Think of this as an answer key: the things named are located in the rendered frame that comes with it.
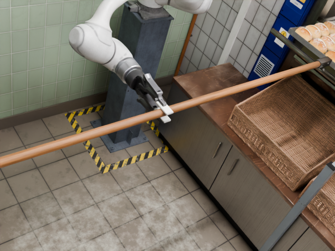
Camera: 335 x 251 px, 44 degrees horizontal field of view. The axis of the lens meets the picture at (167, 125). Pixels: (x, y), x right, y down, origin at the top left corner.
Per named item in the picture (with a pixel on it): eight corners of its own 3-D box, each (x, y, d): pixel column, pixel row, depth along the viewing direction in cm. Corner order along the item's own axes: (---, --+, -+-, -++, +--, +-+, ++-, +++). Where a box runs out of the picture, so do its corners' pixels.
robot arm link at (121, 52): (124, 80, 165) (103, 71, 154) (105, 57, 173) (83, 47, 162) (141, 60, 163) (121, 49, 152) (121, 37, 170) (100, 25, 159)
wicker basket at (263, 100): (275, 103, 274) (294, 70, 255) (342, 164, 247) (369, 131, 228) (224, 123, 246) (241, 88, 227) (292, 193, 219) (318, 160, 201)
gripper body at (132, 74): (143, 65, 156) (157, 80, 152) (139, 82, 162) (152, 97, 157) (126, 68, 152) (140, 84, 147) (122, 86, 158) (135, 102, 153)
